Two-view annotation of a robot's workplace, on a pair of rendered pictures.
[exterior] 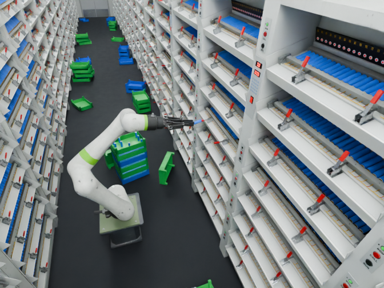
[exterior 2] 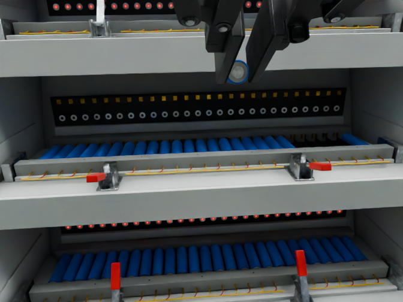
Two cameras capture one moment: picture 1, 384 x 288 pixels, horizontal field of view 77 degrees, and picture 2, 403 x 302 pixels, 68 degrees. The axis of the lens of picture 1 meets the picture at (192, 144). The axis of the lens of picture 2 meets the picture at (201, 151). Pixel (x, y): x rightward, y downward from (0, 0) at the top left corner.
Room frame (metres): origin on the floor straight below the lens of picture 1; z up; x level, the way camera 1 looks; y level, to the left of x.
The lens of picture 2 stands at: (1.23, 0.24, 1.00)
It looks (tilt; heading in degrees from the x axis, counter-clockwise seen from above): 2 degrees down; 287
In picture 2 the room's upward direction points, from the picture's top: 2 degrees counter-clockwise
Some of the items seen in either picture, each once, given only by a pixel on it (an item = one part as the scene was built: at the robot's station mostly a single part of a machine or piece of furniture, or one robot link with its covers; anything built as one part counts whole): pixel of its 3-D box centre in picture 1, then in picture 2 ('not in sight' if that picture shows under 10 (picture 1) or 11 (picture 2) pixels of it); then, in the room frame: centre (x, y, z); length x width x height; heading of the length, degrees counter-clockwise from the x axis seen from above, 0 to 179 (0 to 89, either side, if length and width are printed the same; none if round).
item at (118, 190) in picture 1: (118, 199); not in sight; (1.14, 0.54, 0.45); 0.16 x 0.13 x 0.19; 35
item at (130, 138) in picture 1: (127, 141); not in sight; (1.84, 0.63, 0.44); 0.30 x 0.20 x 0.08; 124
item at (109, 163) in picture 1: (119, 155); not in sight; (2.02, 0.81, 0.10); 0.30 x 0.08 x 0.20; 130
